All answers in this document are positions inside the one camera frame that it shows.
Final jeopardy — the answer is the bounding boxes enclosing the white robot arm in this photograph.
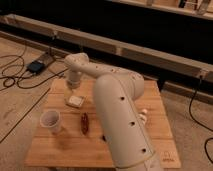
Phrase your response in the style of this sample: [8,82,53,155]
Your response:
[65,53,164,171]

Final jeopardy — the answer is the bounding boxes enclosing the brown sausage toy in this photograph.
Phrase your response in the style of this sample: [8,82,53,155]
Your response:
[81,113,89,135]

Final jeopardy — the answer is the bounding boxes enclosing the white paper cup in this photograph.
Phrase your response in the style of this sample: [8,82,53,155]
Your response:
[40,110,61,134]

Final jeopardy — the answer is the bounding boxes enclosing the wooden table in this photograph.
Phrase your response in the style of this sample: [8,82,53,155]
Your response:
[25,79,181,168]

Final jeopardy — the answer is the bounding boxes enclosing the white lotion bottle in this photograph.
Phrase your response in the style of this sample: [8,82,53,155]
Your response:
[139,109,148,123]

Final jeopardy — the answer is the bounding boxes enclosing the black floor cables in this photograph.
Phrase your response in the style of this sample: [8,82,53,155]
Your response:
[0,41,69,90]

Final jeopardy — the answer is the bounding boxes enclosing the long wooden shelf rail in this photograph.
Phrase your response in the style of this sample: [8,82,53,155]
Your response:
[0,14,213,83]

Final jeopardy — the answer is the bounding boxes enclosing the black cable on right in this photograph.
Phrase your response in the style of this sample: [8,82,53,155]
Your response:
[188,75,213,165]

